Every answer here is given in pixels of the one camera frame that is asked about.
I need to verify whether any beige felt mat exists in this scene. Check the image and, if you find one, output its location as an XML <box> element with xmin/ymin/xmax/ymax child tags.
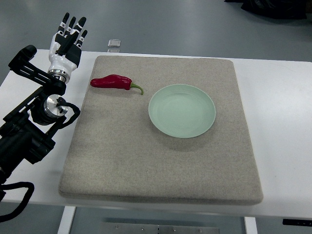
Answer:
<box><xmin>59</xmin><ymin>56</ymin><xmax>263</xmax><ymax>205</ymax></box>

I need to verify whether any small clear plastic box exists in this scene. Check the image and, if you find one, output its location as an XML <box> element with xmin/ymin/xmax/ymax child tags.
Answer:
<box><xmin>108</xmin><ymin>39</ymin><xmax>121</xmax><ymax>48</ymax></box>

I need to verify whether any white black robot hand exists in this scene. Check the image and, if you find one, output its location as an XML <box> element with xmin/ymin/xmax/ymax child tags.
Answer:
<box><xmin>48</xmin><ymin>13</ymin><xmax>88</xmax><ymax>76</ymax></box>

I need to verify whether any black braided cable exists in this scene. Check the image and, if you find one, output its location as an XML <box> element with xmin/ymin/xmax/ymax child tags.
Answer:
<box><xmin>0</xmin><ymin>181</ymin><xmax>35</xmax><ymax>223</ymax></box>

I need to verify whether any black table control panel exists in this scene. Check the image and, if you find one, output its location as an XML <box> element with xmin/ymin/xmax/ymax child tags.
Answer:
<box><xmin>282</xmin><ymin>219</ymin><xmax>312</xmax><ymax>227</ymax></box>

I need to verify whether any red chili pepper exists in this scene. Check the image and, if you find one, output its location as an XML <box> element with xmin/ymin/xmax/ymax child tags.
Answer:
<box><xmin>90</xmin><ymin>74</ymin><xmax>144</xmax><ymax>95</ymax></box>

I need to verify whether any white table leg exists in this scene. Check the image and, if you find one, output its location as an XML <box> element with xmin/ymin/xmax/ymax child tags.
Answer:
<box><xmin>57</xmin><ymin>206</ymin><xmax>76</xmax><ymax>234</ymax></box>

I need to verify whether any grey metal base plate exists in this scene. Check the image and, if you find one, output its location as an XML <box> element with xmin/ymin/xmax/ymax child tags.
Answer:
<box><xmin>102</xmin><ymin>222</ymin><xmax>220</xmax><ymax>234</ymax></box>

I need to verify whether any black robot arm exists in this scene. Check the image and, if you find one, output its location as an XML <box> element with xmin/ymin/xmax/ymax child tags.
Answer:
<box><xmin>0</xmin><ymin>45</ymin><xmax>80</xmax><ymax>184</ymax></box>

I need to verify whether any light green plate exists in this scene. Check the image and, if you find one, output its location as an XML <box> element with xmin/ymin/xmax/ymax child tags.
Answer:
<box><xmin>148</xmin><ymin>84</ymin><xmax>216</xmax><ymax>138</ymax></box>

